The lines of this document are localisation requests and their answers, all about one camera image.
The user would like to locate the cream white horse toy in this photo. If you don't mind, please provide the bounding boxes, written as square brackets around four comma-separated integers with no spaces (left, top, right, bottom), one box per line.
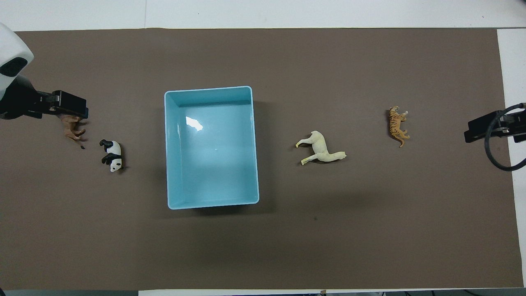
[295,130,347,166]

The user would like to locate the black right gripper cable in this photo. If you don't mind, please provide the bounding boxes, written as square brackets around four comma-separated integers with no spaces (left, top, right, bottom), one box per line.
[484,102,526,172]

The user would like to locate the brown paper table mat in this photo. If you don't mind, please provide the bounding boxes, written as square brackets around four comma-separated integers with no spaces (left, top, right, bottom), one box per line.
[0,28,524,291]

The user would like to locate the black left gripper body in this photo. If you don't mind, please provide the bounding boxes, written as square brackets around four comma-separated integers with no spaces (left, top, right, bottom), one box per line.
[37,90,89,120]

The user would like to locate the black and white panda toy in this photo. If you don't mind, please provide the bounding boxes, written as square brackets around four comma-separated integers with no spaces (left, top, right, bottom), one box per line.
[99,139,124,173]

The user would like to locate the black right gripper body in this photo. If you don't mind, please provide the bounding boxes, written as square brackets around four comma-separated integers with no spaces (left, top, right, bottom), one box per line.
[464,109,504,144]

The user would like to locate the light blue plastic storage box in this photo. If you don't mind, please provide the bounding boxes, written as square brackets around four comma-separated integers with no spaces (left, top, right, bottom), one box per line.
[164,86,260,210]

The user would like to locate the orange striped tiger toy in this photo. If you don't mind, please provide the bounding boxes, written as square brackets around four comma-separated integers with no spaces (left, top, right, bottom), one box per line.
[389,106,411,148]

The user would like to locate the brown lion toy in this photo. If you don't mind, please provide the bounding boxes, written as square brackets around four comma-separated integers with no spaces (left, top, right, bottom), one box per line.
[61,115,87,150]

